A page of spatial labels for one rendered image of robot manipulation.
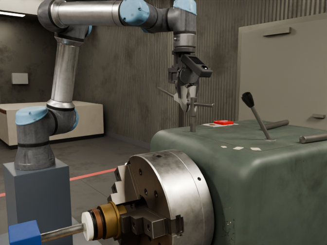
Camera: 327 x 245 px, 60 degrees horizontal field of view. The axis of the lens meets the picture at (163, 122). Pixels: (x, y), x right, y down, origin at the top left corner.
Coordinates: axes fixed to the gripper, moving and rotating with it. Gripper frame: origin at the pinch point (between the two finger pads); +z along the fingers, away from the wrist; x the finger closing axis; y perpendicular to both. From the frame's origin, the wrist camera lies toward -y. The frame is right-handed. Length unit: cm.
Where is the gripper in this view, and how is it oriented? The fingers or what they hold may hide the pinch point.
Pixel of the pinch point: (187, 108)
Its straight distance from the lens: 96.7
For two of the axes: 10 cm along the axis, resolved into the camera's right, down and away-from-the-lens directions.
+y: -5.1, -1.3, 8.5
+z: 0.0, 9.9, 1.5
